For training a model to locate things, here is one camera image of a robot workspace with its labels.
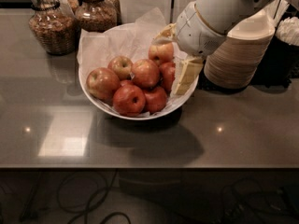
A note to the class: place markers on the small hidden red apple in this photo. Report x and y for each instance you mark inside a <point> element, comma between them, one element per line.
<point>126,82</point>

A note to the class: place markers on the dark red apple right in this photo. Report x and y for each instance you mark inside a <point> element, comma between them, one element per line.
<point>167,71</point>

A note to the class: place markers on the white napkins in holder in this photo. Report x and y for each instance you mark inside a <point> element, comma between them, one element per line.
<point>288,31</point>

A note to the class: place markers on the red apple front left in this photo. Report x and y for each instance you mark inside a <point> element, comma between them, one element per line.
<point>129,100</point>

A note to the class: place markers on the front glass cereal jar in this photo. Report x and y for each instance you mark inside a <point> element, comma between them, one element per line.
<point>54,30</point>

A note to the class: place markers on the white paper liner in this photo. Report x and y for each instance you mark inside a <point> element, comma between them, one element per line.
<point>131,40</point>

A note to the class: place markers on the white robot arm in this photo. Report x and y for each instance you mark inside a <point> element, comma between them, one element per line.
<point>223,15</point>

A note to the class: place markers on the red apple centre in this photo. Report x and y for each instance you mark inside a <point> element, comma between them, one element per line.
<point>145,73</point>

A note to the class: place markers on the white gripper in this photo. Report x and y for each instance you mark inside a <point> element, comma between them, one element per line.
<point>195,34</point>

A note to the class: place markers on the front stack paper bowls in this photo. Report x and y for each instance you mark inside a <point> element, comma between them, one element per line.
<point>235,61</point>

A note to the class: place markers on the glass cereal jar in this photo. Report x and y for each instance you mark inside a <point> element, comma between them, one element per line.
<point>96,15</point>
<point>54,30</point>

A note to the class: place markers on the greenish apple back left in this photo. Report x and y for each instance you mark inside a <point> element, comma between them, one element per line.
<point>121,66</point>

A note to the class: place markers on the yellow-red apple at back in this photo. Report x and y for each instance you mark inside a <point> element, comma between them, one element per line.
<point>161,53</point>

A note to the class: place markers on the red apple far left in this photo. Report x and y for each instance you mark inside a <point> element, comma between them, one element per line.
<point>102,83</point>

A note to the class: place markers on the white bowl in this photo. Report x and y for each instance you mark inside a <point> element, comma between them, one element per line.
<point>174,101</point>

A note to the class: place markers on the red apple front right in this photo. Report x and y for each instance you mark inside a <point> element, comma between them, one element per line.
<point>156,99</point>

